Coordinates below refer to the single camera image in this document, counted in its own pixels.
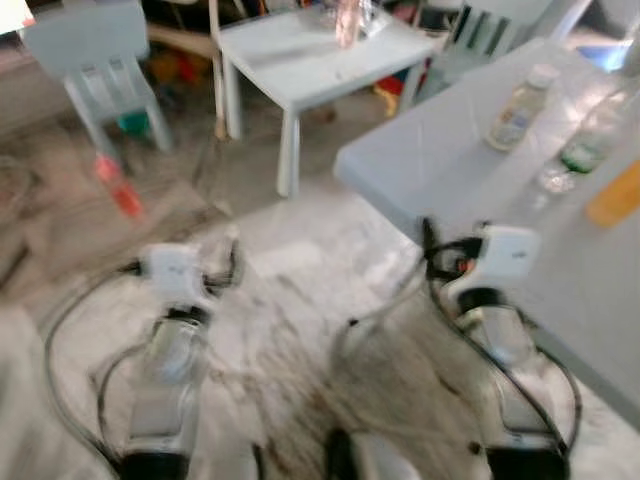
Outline orange juice bottle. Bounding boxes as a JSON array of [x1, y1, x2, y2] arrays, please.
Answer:
[[585, 160, 640, 229]]

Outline grey folding table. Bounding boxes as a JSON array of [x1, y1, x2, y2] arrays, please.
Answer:
[[333, 38, 640, 426]]

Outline white capped pale bottle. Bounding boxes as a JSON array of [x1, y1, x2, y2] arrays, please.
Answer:
[[485, 63, 561, 153]]

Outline red yellow toy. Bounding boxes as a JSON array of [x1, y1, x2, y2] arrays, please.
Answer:
[[375, 80, 406, 116]]

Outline clear green label bottle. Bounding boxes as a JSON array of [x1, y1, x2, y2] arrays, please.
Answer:
[[538, 85, 636, 194]]

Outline black white robot leg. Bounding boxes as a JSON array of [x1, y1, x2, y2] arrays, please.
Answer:
[[325, 428, 426, 480]]

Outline light blue child chair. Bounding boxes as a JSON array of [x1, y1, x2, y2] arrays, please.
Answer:
[[22, 0, 173, 153], [405, 0, 561, 111]]

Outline white child table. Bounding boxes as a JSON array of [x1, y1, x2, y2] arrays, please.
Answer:
[[215, 8, 446, 198]]

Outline blue plastic item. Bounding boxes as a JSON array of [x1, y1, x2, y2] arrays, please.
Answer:
[[578, 42, 633, 73]]

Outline pink clear bottle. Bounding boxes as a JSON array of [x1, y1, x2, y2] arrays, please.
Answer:
[[335, 0, 363, 49]]

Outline red liquid plastic bottle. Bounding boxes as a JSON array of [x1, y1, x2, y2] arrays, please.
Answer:
[[95, 153, 146, 221]]

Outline green toy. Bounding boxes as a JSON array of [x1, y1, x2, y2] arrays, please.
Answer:
[[118, 110, 151, 136]]

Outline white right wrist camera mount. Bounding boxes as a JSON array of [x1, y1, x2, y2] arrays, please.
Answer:
[[443, 225, 543, 306]]

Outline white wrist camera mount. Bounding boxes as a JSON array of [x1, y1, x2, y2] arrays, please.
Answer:
[[443, 225, 543, 306], [140, 243, 226, 316]]

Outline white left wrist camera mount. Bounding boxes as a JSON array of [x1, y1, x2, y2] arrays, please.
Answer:
[[140, 243, 226, 316]]

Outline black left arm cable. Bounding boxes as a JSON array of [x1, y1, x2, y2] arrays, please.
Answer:
[[40, 260, 151, 476]]

